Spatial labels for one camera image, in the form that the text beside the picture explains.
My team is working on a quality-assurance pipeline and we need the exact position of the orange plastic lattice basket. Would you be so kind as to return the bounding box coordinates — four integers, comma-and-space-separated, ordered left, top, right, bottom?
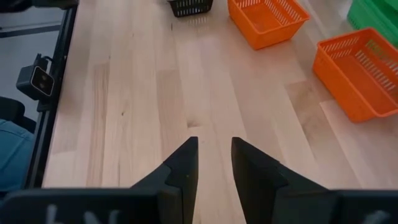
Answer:
226, 0, 311, 51
312, 27, 398, 123

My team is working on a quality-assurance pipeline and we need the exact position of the black plastic lattice basket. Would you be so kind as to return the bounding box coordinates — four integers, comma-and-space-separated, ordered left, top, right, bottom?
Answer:
167, 0, 215, 18

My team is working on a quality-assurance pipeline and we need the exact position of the black table frame rail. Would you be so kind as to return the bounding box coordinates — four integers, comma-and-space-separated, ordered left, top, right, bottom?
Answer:
24, 4, 78, 190

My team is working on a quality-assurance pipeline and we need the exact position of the black floor bar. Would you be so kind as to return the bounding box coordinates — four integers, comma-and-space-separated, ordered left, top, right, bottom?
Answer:
0, 24, 62, 39

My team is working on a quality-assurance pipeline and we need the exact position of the person's leg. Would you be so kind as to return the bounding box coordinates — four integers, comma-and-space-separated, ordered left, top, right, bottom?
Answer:
0, 119, 35, 193

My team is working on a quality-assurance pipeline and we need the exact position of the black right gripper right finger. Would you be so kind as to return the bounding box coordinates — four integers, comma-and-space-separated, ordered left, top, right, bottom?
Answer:
231, 136, 398, 224

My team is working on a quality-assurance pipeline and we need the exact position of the green plastic lattice basket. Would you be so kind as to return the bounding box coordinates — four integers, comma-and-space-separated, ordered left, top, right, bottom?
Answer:
346, 0, 398, 48
369, 0, 398, 15

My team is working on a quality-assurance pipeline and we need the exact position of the black table-level camera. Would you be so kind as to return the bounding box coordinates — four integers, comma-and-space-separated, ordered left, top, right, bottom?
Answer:
15, 53, 56, 113

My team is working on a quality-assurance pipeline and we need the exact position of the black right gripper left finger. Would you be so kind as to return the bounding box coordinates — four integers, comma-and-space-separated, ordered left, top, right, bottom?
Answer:
0, 136, 199, 224

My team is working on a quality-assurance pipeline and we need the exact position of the black chair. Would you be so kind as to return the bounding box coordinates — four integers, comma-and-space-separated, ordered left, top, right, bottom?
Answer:
0, 95, 37, 134

